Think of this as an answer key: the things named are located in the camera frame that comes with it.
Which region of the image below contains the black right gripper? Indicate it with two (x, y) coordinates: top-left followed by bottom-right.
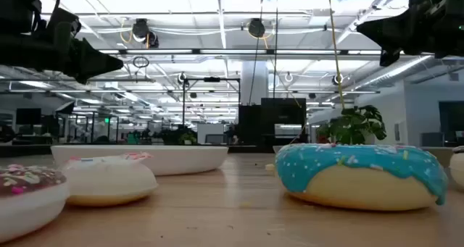
(356, 3), (464, 67)

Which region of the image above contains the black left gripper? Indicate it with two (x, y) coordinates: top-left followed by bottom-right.
(0, 21), (125, 85)

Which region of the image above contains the white frosted sprinkle donut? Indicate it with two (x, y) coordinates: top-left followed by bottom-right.
(59, 151), (160, 207)

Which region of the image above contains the blue frosted donut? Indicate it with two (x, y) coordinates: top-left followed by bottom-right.
(274, 142), (450, 212)

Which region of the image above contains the chocolate drizzle donut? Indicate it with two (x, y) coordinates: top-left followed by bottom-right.
(449, 145), (464, 190)

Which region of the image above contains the chocolate sprinkle donut white base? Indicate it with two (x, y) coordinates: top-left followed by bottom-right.
(0, 163), (70, 243)

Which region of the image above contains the small dark monitor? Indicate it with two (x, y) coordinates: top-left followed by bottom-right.
(15, 108), (42, 125)

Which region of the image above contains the potted green plant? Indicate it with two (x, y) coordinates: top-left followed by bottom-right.
(315, 104), (388, 146)

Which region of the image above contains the grey plate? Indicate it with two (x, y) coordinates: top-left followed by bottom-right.
(272, 144), (455, 168)

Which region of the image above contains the small background plant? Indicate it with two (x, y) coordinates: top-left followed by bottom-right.
(178, 129), (199, 146)

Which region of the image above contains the white plate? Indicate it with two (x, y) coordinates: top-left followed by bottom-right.
(50, 144), (229, 177)

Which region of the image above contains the white square column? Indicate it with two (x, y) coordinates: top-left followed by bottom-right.
(241, 61), (269, 106)

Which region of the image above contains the black cabinet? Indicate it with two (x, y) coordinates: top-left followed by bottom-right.
(238, 97), (307, 147)

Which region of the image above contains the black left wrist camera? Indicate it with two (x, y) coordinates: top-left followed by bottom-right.
(46, 7), (82, 38)

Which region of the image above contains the yellow hanging cable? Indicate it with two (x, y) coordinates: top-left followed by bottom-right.
(327, 0), (346, 110)

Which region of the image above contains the large ceiling cable reel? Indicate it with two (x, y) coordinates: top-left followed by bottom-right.
(247, 17), (267, 38)
(131, 18), (160, 49)

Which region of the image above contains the wall-mounted dark screen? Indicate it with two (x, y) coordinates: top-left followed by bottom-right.
(438, 101), (464, 132)

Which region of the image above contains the black hanging cable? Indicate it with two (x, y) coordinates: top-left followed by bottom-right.
(272, 0), (279, 99)

